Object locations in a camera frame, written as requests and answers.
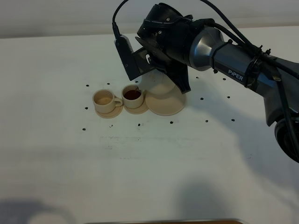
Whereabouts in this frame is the beige teapot saucer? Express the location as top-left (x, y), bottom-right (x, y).
top-left (145, 89), bottom-right (186, 116)

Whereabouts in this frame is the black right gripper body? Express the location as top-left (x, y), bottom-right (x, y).
top-left (136, 3), bottom-right (194, 74)

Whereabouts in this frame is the beige teacup saucer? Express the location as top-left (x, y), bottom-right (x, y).
top-left (95, 106), bottom-right (123, 119)
top-left (124, 102), bottom-right (149, 115)

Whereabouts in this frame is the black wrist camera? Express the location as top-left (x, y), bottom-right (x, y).
top-left (114, 35), bottom-right (165, 81)

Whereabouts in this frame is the beige left teacup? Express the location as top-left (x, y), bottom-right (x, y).
top-left (92, 89), bottom-right (123, 114)

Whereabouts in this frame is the beige left teacup saucer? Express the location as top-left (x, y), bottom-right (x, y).
top-left (95, 106), bottom-right (123, 119)

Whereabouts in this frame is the beige teacup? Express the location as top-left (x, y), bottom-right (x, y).
top-left (121, 84), bottom-right (144, 109)
top-left (92, 89), bottom-right (123, 114)

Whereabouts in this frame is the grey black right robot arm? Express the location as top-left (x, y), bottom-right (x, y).
top-left (137, 3), bottom-right (299, 161)

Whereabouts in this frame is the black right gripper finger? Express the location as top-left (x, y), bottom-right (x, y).
top-left (165, 65), bottom-right (191, 94)

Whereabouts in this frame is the beige ceramic teapot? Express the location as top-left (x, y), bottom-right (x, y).
top-left (138, 70), bottom-right (175, 95)

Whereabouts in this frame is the beige right teacup saucer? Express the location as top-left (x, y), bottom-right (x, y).
top-left (124, 102), bottom-right (149, 115)

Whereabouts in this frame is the beige right teacup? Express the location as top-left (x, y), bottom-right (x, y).
top-left (121, 84), bottom-right (144, 109)

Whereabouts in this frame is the black camera cable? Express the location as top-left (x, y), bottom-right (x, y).
top-left (112, 0), bottom-right (299, 145)

